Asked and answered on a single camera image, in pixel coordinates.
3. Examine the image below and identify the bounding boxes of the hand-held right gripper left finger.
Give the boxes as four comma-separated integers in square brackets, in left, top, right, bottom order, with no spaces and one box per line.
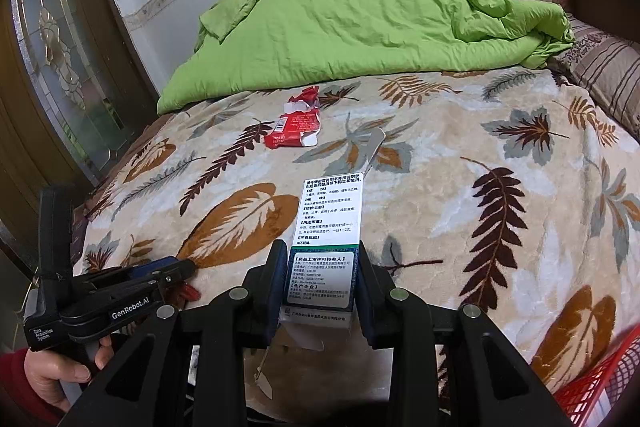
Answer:
[60,239,291,427]

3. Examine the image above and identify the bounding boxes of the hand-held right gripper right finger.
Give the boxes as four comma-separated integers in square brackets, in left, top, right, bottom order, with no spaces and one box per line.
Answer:
[357,246,571,427]

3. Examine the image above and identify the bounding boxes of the person's left hand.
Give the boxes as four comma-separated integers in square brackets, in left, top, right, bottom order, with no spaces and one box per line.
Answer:
[25,337,115,413]

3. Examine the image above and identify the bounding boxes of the striped pillow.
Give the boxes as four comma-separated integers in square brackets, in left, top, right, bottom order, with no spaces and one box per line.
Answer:
[547,17,640,138]

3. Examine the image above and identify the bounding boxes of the white medicine box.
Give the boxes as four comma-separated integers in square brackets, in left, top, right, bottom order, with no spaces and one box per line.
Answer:
[255,127,387,403]

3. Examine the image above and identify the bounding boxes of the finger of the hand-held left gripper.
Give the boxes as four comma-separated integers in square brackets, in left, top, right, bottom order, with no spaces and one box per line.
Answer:
[75,259,197,303]
[131,257,177,274]

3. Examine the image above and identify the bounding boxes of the red plastic basket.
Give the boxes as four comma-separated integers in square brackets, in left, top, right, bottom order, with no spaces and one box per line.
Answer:
[552,324,640,427]

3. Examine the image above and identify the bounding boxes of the torn red white pack piece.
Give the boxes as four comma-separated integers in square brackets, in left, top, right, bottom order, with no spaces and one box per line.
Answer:
[282,86,321,114]

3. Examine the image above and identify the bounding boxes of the leaf printed blanket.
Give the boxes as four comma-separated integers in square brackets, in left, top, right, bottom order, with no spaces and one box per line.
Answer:
[75,64,640,427]

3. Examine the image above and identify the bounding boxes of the red torn cigarette pack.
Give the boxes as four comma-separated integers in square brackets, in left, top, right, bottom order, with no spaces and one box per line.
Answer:
[263,109,322,149]

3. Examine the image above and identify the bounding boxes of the wooden glass panel door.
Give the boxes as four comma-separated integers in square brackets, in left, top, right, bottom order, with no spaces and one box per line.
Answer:
[0,0,161,253]

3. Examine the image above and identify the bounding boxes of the red foil wrapper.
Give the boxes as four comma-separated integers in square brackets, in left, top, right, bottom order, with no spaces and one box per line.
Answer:
[170,283,202,304]

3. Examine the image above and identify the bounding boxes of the green quilt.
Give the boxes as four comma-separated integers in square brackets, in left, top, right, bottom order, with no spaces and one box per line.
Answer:
[156,0,576,116]

